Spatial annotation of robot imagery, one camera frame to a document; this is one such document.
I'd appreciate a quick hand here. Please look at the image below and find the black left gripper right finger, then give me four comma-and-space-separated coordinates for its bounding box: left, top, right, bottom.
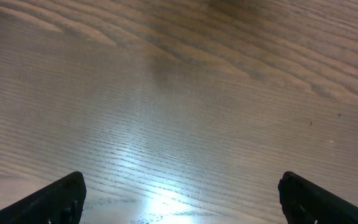
278, 171, 358, 224

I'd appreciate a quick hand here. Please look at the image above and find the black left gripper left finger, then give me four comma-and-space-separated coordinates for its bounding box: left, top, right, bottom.
0, 171, 86, 224

